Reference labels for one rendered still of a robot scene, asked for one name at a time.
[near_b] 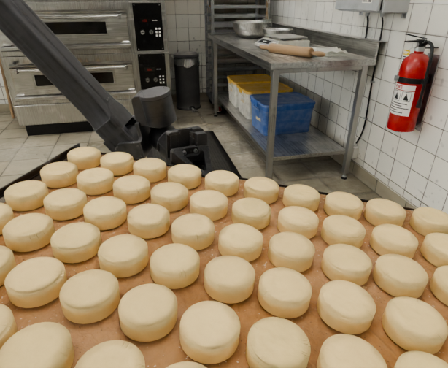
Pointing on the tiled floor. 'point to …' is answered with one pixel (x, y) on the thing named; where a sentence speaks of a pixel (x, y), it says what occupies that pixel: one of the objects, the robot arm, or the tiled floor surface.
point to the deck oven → (89, 58)
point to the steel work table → (273, 60)
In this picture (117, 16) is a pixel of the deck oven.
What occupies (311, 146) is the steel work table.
